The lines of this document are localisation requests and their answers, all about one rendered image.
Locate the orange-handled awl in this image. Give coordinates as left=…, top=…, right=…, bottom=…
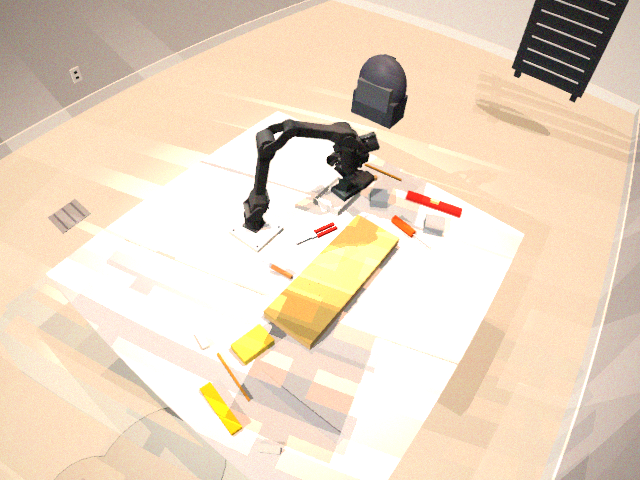
left=391, top=215, right=432, bottom=249

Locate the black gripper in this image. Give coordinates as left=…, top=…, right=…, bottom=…
left=326, top=151, right=374, bottom=189

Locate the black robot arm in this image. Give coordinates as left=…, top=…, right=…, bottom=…
left=242, top=119, right=380, bottom=233

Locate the red spirit level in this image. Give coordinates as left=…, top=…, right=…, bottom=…
left=406, top=191, right=462, bottom=218

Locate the orange wooden handle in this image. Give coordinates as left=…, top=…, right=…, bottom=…
left=261, top=260, right=293, bottom=279

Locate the yellow rectangular bar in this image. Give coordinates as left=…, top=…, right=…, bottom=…
left=200, top=382, right=243, bottom=436

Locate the yellow rectangular block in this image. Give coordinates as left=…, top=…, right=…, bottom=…
left=230, top=323, right=275, bottom=365

